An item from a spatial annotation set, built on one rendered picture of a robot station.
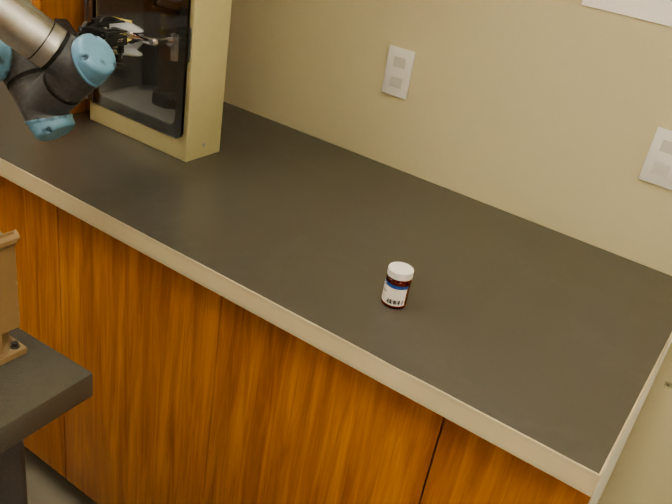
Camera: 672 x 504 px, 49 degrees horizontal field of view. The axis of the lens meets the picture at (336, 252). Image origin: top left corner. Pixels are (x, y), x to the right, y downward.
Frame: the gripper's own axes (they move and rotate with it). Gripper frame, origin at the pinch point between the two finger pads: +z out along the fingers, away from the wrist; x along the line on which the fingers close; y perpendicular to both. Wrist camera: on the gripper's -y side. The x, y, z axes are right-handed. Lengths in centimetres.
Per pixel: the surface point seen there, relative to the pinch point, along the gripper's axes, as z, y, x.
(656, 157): 47, 99, -6
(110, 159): -6.8, 0.0, -25.8
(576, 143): 48, 82, -8
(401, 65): 48, 38, -3
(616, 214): 48, 95, -21
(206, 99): 10.7, 10.8, -12.3
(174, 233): -20.2, 32.5, -26.5
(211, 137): 13.3, 10.6, -21.8
